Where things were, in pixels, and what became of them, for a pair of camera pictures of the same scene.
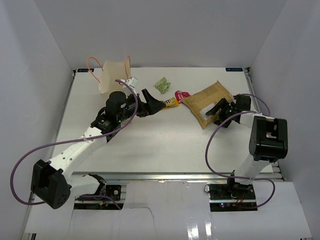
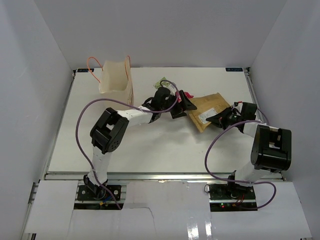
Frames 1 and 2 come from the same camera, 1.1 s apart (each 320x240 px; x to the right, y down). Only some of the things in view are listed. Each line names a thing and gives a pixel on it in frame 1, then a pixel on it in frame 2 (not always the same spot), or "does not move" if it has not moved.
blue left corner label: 85,70 does not move
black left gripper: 152,106 to 185,105
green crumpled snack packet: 162,85 does not move
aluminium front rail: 279,176 does not move
